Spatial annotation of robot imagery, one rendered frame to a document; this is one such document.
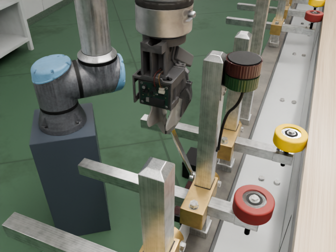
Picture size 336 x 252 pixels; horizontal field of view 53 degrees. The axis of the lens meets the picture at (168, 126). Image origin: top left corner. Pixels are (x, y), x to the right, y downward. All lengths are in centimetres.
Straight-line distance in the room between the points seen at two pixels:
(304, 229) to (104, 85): 91
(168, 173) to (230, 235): 61
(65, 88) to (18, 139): 122
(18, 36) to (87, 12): 261
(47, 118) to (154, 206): 99
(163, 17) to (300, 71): 141
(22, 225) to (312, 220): 52
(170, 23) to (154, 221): 28
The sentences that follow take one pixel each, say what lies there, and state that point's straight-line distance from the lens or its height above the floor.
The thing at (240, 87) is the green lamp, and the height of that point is 114.
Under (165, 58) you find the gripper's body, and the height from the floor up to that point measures 119.
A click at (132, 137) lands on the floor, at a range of 229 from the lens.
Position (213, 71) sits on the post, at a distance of 58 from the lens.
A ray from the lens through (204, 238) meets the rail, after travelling 88.
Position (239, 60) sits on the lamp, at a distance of 57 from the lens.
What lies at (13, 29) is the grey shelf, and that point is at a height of 19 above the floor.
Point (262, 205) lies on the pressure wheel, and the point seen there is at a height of 90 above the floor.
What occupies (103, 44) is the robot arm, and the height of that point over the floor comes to 93.
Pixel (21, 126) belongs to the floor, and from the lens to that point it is 259.
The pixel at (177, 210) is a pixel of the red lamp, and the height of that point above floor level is 70.
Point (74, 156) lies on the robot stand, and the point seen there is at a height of 51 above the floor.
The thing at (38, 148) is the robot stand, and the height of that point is 58.
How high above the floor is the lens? 142
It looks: 37 degrees down
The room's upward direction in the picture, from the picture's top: straight up
